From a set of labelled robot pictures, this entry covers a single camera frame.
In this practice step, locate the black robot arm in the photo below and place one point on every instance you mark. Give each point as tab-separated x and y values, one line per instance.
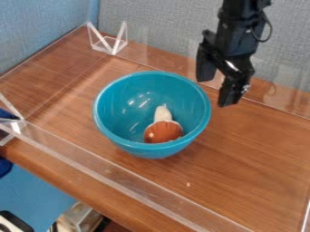
244	13

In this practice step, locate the clear acrylic left bracket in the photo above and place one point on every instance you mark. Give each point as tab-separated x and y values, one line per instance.
10	127

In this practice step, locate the clear acrylic front barrier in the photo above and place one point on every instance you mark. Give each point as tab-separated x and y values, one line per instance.
81	171

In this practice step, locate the clear acrylic corner bracket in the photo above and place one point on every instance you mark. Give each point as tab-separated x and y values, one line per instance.
104	43

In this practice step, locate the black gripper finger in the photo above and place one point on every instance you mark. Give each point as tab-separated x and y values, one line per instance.
231	91
205	68

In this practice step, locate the grey box under table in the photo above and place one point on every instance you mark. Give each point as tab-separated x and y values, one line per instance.
77	219

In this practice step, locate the clear acrylic barrier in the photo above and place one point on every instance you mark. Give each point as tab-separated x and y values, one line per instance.
81	171
264	92

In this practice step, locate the plush brown white mushroom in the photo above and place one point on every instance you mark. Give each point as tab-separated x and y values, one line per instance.
164	129

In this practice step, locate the clear acrylic back barrier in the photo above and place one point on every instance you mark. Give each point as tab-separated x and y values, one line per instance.
264	92

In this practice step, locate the blue plastic bowl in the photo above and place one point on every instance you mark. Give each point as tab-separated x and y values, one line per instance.
124	109

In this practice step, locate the dark blue object left edge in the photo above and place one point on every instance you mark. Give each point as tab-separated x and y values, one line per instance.
5	164

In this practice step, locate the black white object bottom left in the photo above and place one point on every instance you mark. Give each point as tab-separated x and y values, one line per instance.
12	224

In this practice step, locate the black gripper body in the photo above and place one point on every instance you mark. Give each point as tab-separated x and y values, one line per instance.
231	46

